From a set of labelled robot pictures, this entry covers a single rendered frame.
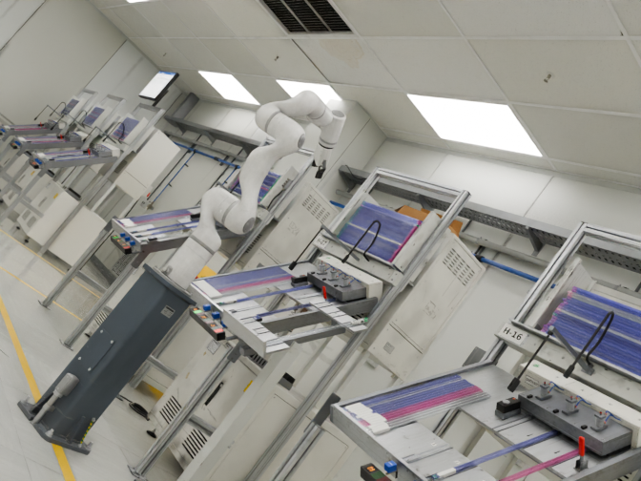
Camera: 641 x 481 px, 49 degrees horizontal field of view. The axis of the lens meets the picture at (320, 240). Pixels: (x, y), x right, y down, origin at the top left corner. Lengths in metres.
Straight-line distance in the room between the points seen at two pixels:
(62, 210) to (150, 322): 4.88
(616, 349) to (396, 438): 0.80
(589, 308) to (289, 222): 2.50
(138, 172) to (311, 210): 3.27
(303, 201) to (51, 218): 3.49
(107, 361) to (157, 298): 0.29
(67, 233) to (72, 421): 4.91
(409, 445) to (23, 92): 9.89
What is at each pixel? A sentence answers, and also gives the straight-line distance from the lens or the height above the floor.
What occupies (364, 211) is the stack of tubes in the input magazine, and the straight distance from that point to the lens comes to 3.76.
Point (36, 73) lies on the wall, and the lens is 11.52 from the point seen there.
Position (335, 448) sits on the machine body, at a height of 0.54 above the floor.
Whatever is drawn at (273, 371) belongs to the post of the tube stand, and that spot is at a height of 0.67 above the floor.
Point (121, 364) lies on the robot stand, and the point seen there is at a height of 0.35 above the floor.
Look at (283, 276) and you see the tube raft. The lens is 3.64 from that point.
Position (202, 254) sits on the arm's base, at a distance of 2.77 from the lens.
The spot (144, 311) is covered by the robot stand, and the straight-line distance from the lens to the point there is 2.73.
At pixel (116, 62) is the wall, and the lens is 11.75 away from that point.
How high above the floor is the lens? 0.79
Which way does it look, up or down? 8 degrees up
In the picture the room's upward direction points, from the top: 38 degrees clockwise
